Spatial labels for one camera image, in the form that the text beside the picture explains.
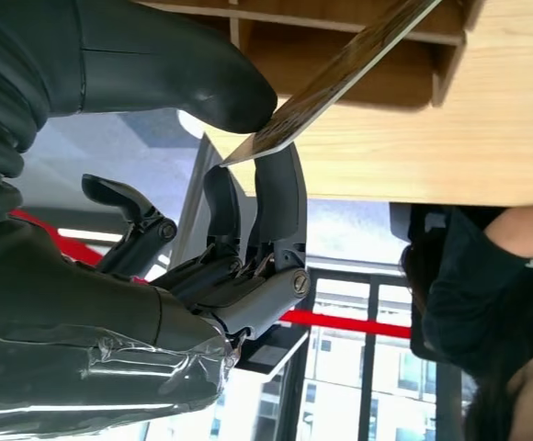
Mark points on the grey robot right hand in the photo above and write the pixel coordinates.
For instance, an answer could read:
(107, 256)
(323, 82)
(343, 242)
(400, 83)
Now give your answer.
(87, 341)

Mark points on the person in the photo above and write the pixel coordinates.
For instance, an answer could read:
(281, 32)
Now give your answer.
(473, 292)

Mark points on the red barrier belt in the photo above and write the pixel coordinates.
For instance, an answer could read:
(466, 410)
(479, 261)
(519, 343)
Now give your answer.
(73, 248)
(349, 324)

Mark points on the dark blue carpet mat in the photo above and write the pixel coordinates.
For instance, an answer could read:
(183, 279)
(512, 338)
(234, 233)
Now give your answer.
(142, 126)

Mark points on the cardboard divider box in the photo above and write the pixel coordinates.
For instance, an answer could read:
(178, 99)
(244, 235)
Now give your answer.
(386, 67)

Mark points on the black window frame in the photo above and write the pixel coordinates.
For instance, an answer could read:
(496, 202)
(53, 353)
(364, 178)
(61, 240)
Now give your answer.
(368, 365)

